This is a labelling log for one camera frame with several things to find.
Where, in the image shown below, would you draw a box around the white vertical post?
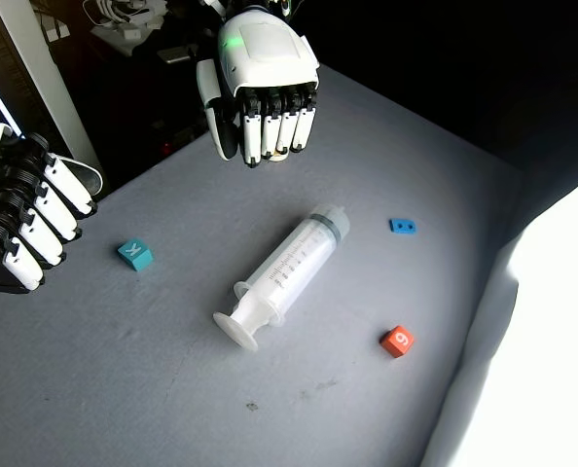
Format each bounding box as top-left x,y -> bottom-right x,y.
0,0 -> 106,196

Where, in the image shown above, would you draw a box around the white paper tags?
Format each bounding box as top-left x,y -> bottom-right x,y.
44,18 -> 71,43

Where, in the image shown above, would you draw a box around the black backdrop panel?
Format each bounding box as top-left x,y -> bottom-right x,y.
288,0 -> 578,205

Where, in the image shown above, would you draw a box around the silver flat device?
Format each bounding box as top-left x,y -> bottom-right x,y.
157,44 -> 198,65

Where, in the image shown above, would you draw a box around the teal letter K block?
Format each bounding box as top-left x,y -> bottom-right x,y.
117,237 -> 153,272

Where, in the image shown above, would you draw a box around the white box pile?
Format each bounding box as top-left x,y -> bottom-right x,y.
90,0 -> 168,57

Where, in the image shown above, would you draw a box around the large clear plastic syringe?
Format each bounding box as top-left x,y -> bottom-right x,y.
212,203 -> 351,351

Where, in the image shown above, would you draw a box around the grey table cloth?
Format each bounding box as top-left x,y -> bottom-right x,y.
0,62 -> 528,467

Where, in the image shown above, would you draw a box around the orange number 9 block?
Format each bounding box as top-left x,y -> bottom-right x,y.
379,324 -> 415,360

